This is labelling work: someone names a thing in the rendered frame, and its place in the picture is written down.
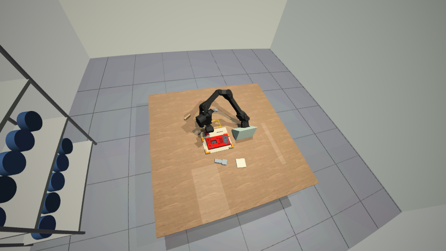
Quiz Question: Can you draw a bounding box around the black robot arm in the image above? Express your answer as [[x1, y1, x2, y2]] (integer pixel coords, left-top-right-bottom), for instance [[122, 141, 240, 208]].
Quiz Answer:
[[195, 89, 250, 128]]

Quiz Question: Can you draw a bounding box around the cream flat bar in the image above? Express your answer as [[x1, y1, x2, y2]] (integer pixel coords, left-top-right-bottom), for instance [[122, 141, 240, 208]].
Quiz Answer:
[[236, 159, 246, 168]]

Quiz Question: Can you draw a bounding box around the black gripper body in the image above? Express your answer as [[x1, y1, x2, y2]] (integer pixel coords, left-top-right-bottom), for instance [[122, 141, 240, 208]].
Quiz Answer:
[[206, 118, 214, 133]]

